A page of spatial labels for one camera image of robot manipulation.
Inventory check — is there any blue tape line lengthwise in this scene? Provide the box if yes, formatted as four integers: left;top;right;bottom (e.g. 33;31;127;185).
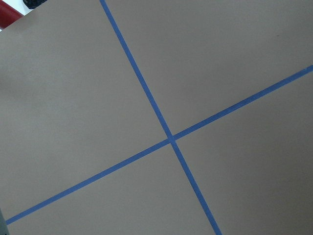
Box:
4;64;313;225

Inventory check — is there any red cylinder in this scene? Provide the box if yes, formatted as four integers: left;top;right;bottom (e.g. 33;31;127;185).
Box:
0;0;23;30

